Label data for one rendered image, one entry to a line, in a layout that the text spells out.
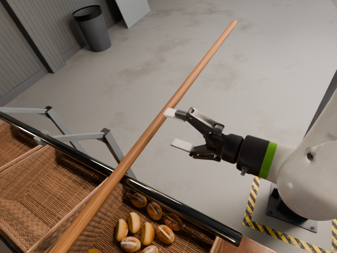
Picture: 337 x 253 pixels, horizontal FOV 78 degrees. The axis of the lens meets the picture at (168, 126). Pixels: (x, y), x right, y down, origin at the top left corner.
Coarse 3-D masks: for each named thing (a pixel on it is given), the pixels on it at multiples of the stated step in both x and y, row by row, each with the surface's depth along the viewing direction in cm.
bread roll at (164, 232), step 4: (160, 228) 97; (164, 228) 96; (168, 228) 97; (156, 232) 98; (160, 232) 95; (164, 232) 95; (168, 232) 95; (172, 232) 96; (160, 236) 95; (164, 236) 94; (168, 236) 94; (172, 236) 95; (164, 240) 94; (168, 240) 94; (172, 240) 94
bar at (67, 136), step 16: (0, 112) 88; (16, 112) 109; (32, 112) 116; (48, 112) 123; (32, 128) 78; (64, 128) 135; (48, 144) 71; (64, 144) 69; (112, 144) 107; (80, 160) 64; (96, 160) 62; (128, 176) 57; (144, 192) 52; (160, 192) 52; (176, 208) 48; (192, 208) 48; (208, 224) 45; (224, 224) 45; (240, 240) 42
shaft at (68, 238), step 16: (224, 32) 98; (192, 80) 77; (176, 96) 71; (160, 112) 67; (144, 144) 60; (128, 160) 56; (112, 176) 53; (96, 192) 51; (96, 208) 49; (80, 224) 46; (64, 240) 44
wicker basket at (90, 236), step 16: (112, 192) 104; (128, 192) 117; (112, 208) 108; (128, 208) 111; (144, 208) 110; (96, 224) 101; (112, 224) 107; (160, 224) 103; (192, 224) 101; (80, 240) 94; (96, 240) 103; (160, 240) 98; (176, 240) 97; (192, 240) 96; (208, 240) 95
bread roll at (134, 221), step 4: (132, 212) 104; (128, 216) 104; (132, 216) 102; (136, 216) 102; (128, 220) 103; (132, 220) 100; (136, 220) 100; (140, 220) 104; (128, 224) 102; (132, 224) 99; (136, 224) 99; (140, 224) 102; (132, 228) 99; (136, 228) 99; (132, 232) 99
